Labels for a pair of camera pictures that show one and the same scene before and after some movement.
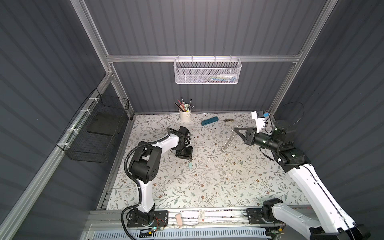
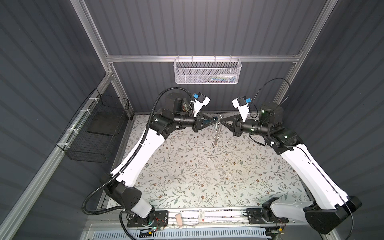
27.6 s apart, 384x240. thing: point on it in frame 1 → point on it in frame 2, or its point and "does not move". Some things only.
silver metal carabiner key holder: (229, 139) → (218, 130)
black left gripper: (188, 155) → (198, 122)
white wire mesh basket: (207, 71) does not move
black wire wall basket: (92, 135) does not move
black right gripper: (249, 135) → (235, 126)
